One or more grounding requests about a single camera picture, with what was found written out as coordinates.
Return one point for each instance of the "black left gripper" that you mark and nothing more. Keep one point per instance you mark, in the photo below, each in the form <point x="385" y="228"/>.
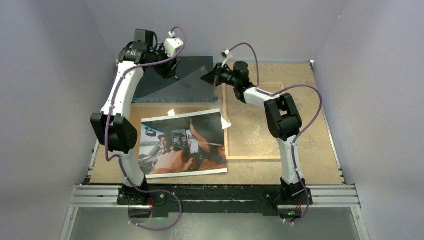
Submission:
<point x="169" y="69"/>

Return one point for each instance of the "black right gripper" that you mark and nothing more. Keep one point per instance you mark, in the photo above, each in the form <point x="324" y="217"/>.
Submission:
<point x="214" y="77"/>

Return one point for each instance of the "clear acrylic sheet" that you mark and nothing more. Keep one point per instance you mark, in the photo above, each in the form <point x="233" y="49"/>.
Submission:
<point x="188" y="89"/>

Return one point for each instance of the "large printed photo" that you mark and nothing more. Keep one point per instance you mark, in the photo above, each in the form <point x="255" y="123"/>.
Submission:
<point x="184" y="144"/>

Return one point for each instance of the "white wooden picture frame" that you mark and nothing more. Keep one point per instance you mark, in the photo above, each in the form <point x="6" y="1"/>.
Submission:
<point x="247" y="137"/>

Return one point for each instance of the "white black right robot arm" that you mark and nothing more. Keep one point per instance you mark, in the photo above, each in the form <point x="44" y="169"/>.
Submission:
<point x="282" y="117"/>

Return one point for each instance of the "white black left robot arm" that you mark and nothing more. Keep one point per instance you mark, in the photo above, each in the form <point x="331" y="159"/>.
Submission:
<point x="112" y="125"/>

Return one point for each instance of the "dark network switch box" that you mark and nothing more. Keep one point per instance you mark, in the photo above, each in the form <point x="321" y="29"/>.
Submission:
<point x="187" y="65"/>

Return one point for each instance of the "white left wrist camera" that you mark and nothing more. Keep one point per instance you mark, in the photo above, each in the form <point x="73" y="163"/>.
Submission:
<point x="172" y="44"/>

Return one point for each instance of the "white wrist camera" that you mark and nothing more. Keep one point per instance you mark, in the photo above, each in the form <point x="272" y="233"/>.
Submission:
<point x="172" y="44"/>
<point x="226" y="56"/>

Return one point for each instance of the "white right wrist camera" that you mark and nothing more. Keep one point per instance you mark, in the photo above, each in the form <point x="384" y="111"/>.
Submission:
<point x="226" y="56"/>

